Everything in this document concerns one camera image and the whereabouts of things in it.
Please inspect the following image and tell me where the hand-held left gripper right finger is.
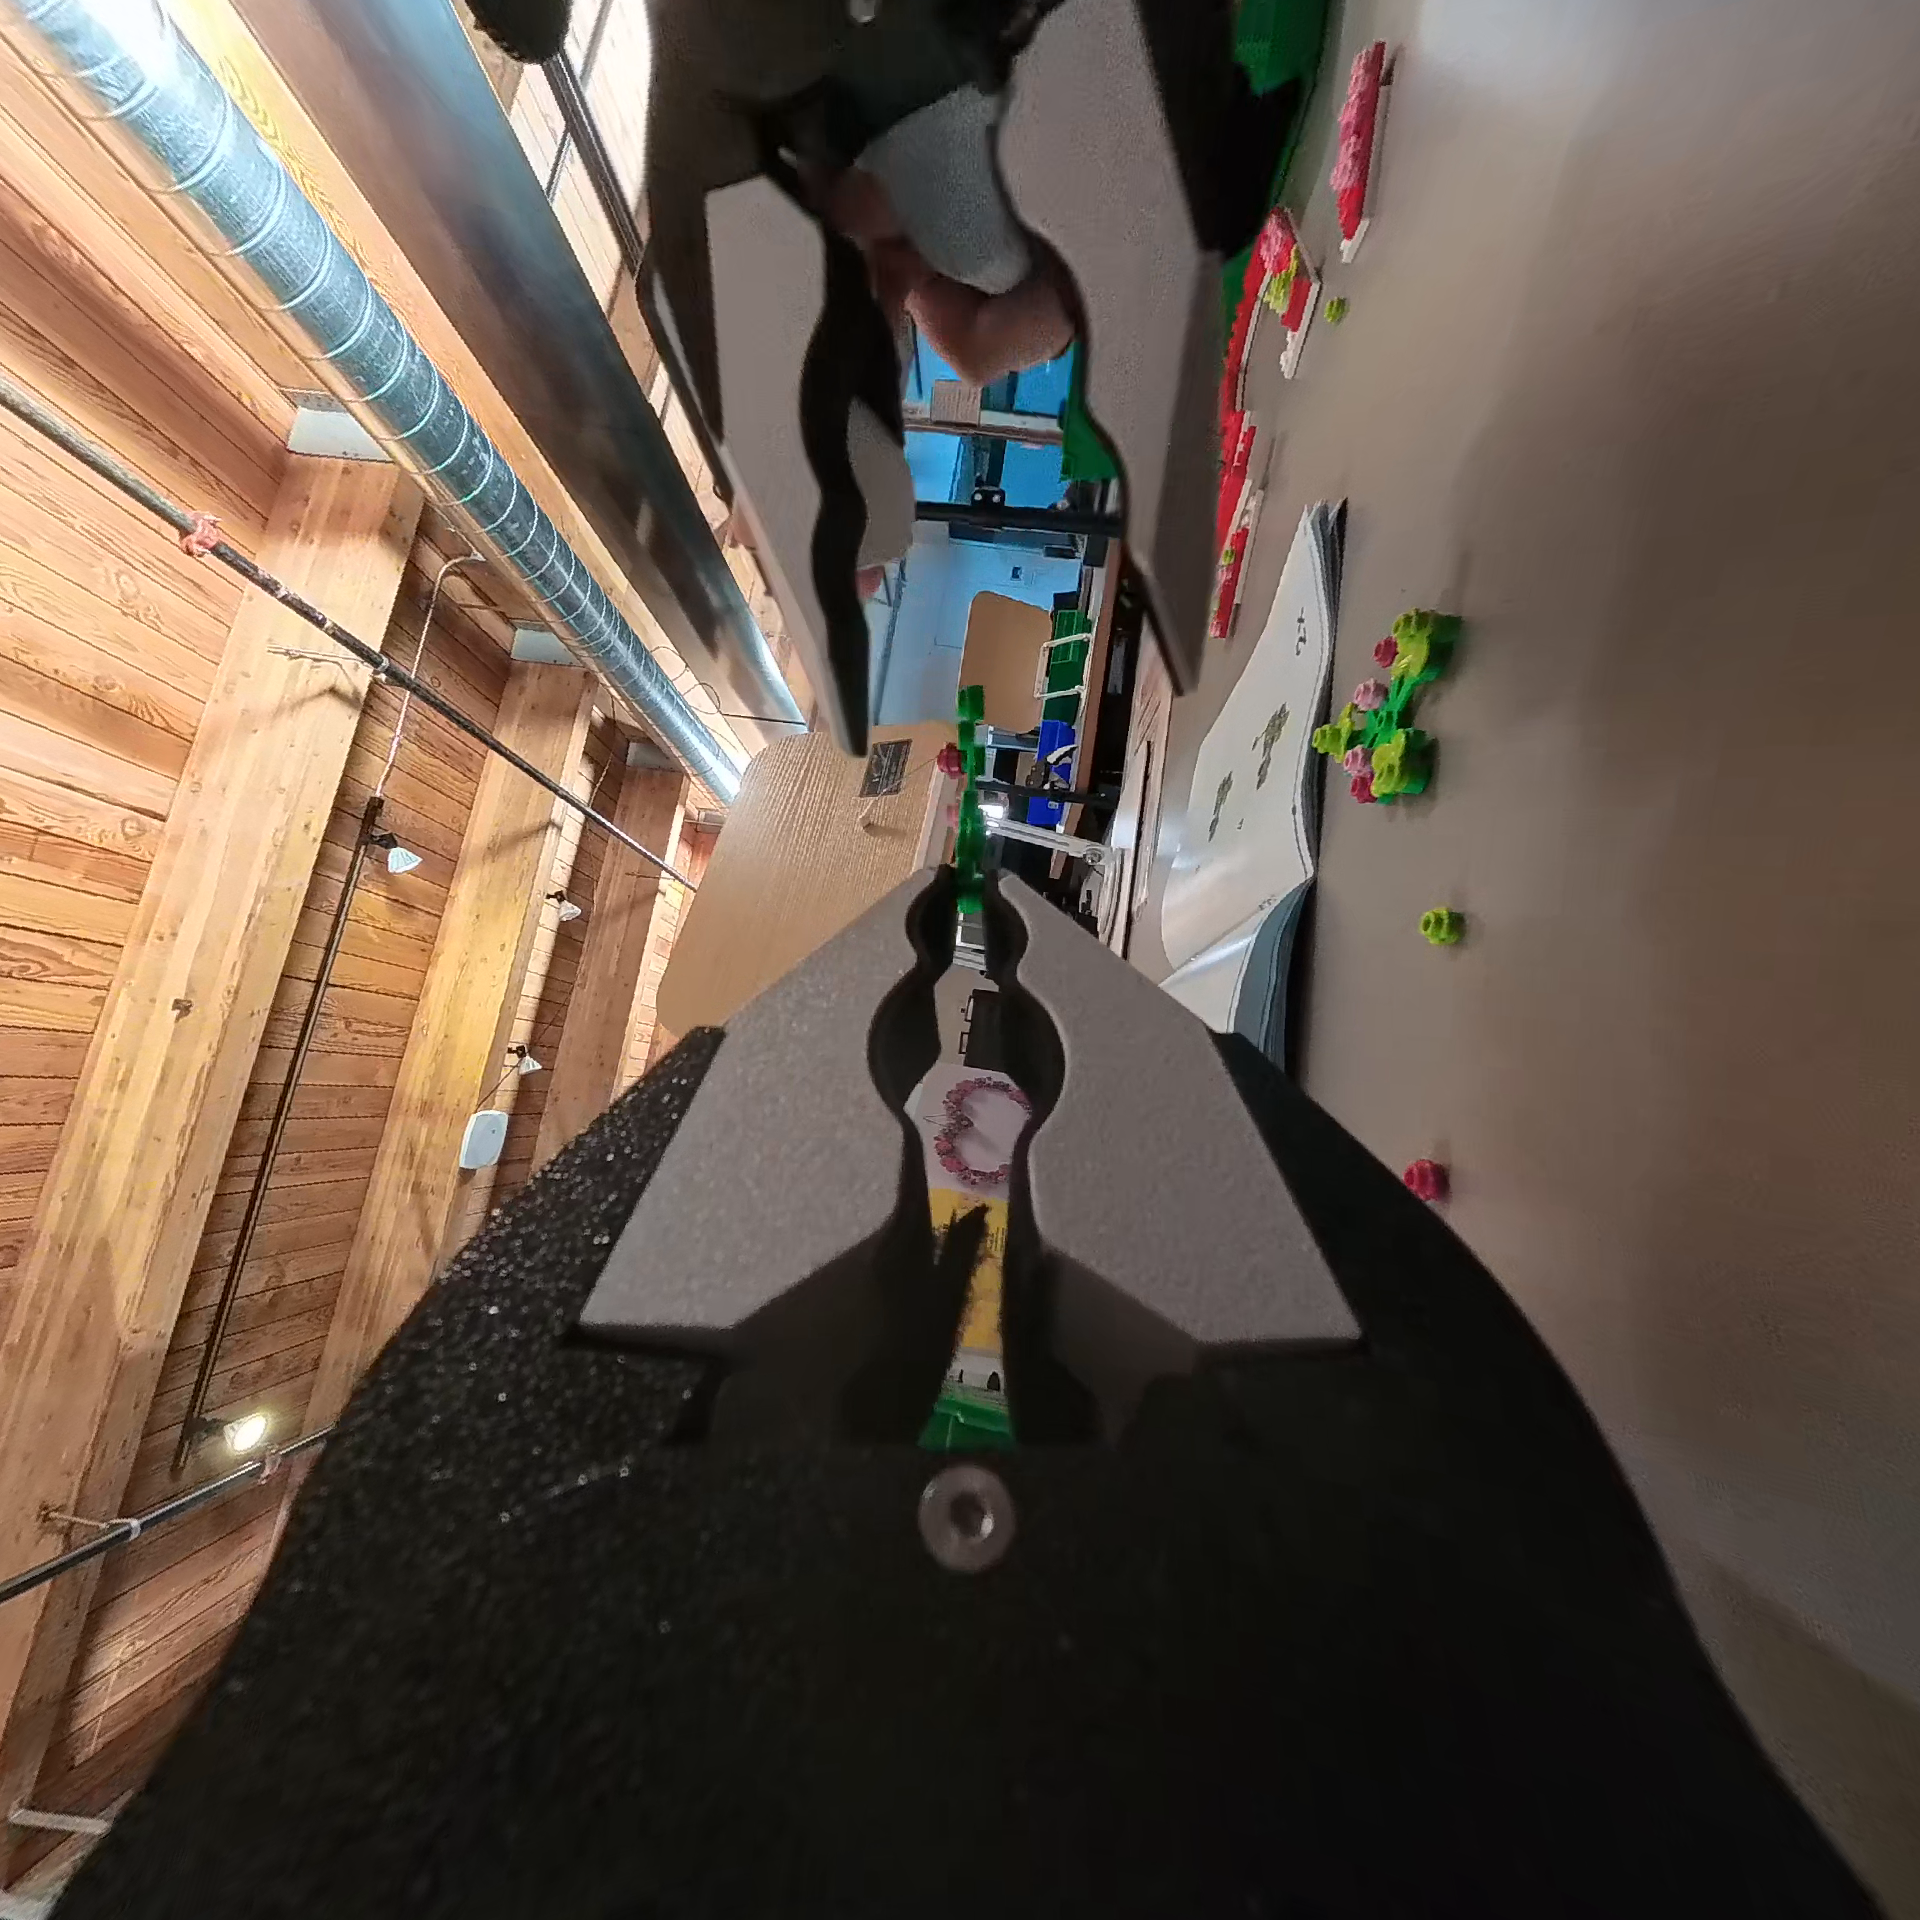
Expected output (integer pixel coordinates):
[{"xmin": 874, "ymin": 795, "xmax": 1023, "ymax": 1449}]
[{"xmin": 983, "ymin": 875, "xmax": 1362, "ymax": 1449}]

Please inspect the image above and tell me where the black light track rail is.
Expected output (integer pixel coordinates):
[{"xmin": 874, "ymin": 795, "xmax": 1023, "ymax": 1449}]
[{"xmin": 175, "ymin": 795, "xmax": 391, "ymax": 1474}]

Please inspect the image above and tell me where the green lego plant stem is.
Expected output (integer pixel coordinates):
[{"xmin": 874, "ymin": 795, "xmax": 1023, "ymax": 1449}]
[{"xmin": 939, "ymin": 687, "xmax": 1006, "ymax": 920}]

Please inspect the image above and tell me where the long black ceiling rod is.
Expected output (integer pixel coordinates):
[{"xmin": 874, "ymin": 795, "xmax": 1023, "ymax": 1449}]
[{"xmin": 0, "ymin": 373, "xmax": 699, "ymax": 896}]

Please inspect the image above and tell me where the open lego instruction booklet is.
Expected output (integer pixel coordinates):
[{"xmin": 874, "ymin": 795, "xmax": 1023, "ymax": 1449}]
[{"xmin": 1157, "ymin": 493, "xmax": 1346, "ymax": 1074}]

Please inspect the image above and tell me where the silver spiral duct pipe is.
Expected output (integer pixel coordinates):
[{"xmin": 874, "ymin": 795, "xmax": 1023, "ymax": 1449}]
[{"xmin": 19, "ymin": 0, "xmax": 752, "ymax": 804}]

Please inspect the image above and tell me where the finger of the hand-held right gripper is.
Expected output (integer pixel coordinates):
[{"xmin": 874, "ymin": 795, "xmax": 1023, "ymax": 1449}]
[
  {"xmin": 641, "ymin": 169, "xmax": 920, "ymax": 761},
  {"xmin": 996, "ymin": 0, "xmax": 1273, "ymax": 698}
]

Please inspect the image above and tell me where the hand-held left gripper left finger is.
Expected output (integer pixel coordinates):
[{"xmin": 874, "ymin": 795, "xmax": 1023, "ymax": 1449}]
[{"xmin": 573, "ymin": 866, "xmax": 959, "ymax": 1444}]

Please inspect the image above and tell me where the lime and pink lego flower cluster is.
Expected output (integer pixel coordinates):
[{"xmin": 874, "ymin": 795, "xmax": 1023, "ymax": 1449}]
[{"xmin": 1310, "ymin": 611, "xmax": 1466, "ymax": 804}]

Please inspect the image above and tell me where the person's right hand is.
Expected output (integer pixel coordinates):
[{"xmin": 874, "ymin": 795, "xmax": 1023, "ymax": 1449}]
[{"xmin": 840, "ymin": 169, "xmax": 1083, "ymax": 388}]

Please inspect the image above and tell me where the black fuzzy-tipped rod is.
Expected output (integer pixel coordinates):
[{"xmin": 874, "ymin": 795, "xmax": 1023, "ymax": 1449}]
[{"xmin": 457, "ymin": 0, "xmax": 583, "ymax": 63}]

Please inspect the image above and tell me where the rounded plywood chair back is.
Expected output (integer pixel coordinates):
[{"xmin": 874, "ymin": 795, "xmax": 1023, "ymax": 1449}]
[{"xmin": 959, "ymin": 585, "xmax": 1057, "ymax": 735}]

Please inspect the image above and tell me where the green lego baseplate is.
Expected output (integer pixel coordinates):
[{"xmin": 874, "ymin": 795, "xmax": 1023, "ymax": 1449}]
[{"xmin": 1057, "ymin": 0, "xmax": 1341, "ymax": 484}]

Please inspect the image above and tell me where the rounded wooden table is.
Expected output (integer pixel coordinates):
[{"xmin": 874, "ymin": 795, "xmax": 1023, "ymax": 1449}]
[{"xmin": 655, "ymin": 721, "xmax": 959, "ymax": 1033}]

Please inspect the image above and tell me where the shiny steel ceiling beam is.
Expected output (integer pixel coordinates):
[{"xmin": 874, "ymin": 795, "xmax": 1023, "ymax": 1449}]
[{"xmin": 348, "ymin": 0, "xmax": 810, "ymax": 735}]

